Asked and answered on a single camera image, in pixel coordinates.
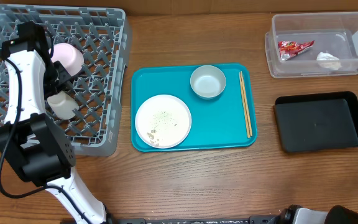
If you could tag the small pink bowl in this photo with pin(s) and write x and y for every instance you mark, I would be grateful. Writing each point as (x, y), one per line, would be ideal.
(70, 57)

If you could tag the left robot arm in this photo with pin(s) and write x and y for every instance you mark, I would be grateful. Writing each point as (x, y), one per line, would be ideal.
(34, 146)

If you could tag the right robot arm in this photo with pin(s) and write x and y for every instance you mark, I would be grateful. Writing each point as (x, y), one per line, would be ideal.
(297, 214)

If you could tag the large white plate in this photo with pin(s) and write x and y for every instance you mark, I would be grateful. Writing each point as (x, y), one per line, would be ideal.
(163, 121)

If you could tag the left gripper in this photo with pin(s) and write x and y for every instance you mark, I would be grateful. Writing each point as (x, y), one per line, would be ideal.
(67, 75)

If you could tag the grey-green bowl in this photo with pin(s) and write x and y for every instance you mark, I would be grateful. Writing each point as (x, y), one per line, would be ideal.
(208, 81)

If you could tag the wooden chopstick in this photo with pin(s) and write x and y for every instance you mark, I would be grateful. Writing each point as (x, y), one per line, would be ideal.
(248, 112)
(244, 103)

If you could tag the grey dish rack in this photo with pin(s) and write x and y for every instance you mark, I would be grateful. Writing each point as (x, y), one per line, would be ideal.
(103, 36)

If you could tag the red snack wrapper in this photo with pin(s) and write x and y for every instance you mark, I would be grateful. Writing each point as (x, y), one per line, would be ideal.
(289, 49)

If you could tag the black tray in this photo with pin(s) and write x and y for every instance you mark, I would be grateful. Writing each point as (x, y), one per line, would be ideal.
(315, 122)

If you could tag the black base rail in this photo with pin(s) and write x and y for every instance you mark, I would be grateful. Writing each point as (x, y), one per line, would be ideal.
(256, 219)

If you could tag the left wooden chopstick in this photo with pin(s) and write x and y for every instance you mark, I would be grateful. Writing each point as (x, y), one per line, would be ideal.
(244, 103)

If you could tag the cream cup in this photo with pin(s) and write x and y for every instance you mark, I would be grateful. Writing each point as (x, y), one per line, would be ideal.
(63, 105)

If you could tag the right wooden chopstick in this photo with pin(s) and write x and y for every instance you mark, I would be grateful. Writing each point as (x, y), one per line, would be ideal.
(248, 112)

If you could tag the clear plastic bin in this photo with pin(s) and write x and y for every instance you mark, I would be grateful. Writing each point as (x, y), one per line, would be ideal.
(335, 33)

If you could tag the white napkin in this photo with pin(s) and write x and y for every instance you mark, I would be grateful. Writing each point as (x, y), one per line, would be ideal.
(328, 61)

